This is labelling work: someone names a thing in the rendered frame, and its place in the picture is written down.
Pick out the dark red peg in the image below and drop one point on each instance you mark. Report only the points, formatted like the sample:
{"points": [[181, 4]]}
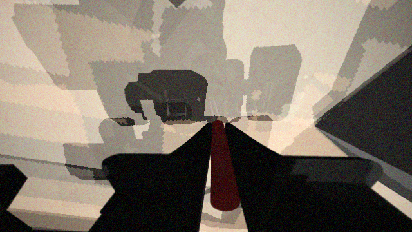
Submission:
{"points": [[224, 194]]}

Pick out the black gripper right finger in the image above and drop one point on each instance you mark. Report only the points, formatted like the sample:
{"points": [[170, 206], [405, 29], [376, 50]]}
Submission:
{"points": [[261, 173]]}

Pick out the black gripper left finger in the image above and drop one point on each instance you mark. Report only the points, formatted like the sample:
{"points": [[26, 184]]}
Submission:
{"points": [[185, 169]]}

